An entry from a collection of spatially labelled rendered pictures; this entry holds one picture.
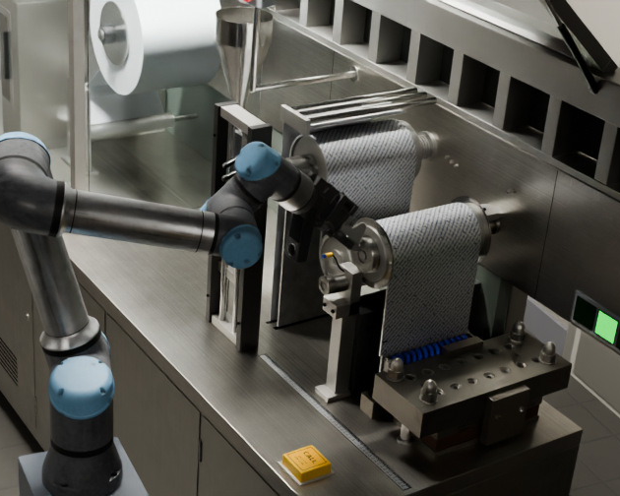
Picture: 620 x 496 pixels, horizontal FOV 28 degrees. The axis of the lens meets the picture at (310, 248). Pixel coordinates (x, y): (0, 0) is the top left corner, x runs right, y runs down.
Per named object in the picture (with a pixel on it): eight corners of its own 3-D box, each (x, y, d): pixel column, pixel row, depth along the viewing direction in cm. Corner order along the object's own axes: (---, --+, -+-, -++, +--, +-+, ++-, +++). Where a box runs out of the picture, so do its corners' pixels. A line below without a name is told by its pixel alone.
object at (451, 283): (378, 355, 256) (387, 277, 247) (465, 330, 268) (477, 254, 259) (380, 356, 255) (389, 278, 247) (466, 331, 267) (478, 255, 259)
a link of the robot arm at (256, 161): (223, 160, 227) (256, 129, 226) (260, 188, 235) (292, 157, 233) (238, 185, 222) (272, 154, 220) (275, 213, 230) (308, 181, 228)
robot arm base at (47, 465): (53, 508, 226) (52, 465, 222) (32, 461, 238) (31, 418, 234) (133, 490, 232) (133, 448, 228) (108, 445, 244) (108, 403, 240)
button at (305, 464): (281, 464, 243) (281, 454, 242) (311, 454, 247) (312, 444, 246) (300, 483, 238) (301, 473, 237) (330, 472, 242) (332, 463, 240)
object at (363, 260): (356, 276, 252) (347, 239, 252) (364, 274, 253) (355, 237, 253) (376, 271, 246) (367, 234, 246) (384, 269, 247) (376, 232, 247)
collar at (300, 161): (278, 181, 266) (279, 154, 263) (301, 176, 269) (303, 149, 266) (293, 192, 261) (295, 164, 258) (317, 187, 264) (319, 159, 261)
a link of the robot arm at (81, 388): (48, 454, 224) (47, 392, 218) (48, 411, 236) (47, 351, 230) (115, 451, 227) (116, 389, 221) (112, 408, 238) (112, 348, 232)
